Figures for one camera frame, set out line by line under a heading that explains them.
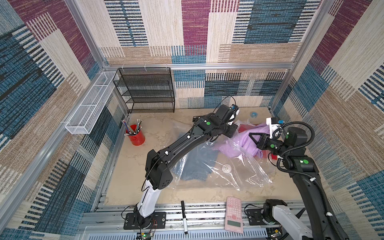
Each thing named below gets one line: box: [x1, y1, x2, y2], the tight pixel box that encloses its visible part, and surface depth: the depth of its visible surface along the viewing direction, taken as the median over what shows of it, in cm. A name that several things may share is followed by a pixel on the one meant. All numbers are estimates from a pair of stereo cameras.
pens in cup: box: [121, 118, 143, 136], surface depth 96 cm
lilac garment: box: [219, 123, 271, 159], surface depth 73 cm
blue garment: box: [175, 141, 219, 182], surface depth 86 cm
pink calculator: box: [224, 196, 244, 234], surface depth 75 cm
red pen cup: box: [126, 124, 146, 146], surface depth 99 cm
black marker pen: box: [181, 200, 188, 235], surface depth 75 cm
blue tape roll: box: [250, 111, 258, 118], surface depth 120 cm
